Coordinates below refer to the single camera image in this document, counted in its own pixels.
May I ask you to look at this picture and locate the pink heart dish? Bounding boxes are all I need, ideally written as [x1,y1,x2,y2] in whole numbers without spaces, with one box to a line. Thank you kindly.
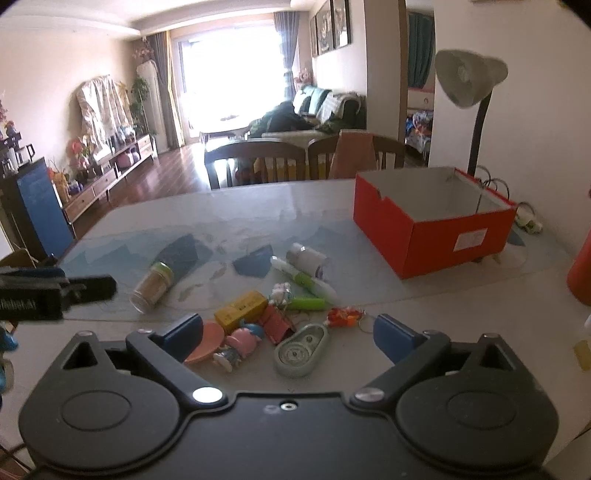
[184,321,225,365]

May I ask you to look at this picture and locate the white desk lamp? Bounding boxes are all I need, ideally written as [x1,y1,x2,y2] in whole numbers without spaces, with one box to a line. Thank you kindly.
[435,49,509,176]

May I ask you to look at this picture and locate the white green cloth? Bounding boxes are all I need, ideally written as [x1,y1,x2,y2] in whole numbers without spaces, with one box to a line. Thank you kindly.
[515,209,543,235]

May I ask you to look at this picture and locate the orange red keychain charm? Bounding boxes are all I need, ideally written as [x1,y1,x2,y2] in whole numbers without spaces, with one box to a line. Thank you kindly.
[324,307,365,328]

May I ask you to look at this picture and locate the red cardboard box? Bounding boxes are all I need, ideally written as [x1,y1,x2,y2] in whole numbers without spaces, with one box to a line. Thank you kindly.
[353,167,517,279]

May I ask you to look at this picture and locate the right wooden dining chair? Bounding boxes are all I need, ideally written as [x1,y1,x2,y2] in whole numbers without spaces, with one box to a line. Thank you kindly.
[308,130,406,180]

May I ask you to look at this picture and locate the pink cloth on chair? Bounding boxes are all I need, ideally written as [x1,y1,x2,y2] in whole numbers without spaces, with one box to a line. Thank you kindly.
[329,130,377,180]

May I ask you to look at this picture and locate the wooden dining chair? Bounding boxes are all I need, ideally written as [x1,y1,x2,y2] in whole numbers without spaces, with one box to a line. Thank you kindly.
[204,138,307,190]
[308,130,406,180]

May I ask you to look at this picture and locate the pink pig figurine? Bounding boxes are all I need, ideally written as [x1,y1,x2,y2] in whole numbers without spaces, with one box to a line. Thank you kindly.
[212,323,264,373]

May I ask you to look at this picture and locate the red binder clip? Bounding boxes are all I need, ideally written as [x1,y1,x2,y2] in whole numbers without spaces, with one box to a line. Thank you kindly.
[259,304,296,345]

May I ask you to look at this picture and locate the green highlighter tube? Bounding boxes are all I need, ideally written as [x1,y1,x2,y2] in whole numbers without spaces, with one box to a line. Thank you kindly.
[287,297,325,311]

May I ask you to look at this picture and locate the yellow small carton box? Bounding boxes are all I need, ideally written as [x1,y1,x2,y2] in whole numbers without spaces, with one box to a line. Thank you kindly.
[213,290,269,335]

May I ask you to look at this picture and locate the clothes on rack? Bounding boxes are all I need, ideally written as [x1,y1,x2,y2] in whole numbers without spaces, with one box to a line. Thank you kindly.
[76,75,132,150]

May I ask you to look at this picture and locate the blue black cabinet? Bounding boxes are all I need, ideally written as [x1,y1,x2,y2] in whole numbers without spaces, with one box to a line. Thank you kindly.
[1,158,74,261]

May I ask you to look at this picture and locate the left wooden dining chair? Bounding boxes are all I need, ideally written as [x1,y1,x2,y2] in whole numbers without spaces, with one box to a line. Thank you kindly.
[204,138,307,190]

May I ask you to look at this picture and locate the green lid toothpick jar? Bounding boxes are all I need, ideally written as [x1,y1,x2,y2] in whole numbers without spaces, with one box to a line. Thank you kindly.
[130,262,173,314]

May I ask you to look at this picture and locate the sofa with clothes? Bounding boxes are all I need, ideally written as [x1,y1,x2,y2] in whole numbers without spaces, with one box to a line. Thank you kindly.
[246,85,367,148]

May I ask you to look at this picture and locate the wooden tv console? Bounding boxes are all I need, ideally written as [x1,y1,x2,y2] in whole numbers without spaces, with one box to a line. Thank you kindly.
[62,135,157,225]

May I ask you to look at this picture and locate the white standing air conditioner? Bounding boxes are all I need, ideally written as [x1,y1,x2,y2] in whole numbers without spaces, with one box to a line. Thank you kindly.
[136,60,168,154]

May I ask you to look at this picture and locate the white green glue tube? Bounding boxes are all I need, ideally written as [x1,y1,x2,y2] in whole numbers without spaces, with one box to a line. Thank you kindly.
[270,256,339,305]

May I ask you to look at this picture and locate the printed table mat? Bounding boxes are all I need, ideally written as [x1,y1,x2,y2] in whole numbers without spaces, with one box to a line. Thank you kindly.
[62,194,570,322]

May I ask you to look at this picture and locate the silver cap clear bottle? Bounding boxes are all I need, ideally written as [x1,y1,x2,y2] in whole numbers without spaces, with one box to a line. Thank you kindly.
[286,242,331,282]

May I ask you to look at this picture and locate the green correction tape dispenser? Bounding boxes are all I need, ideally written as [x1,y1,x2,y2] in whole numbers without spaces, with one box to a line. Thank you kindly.
[273,324,329,378]

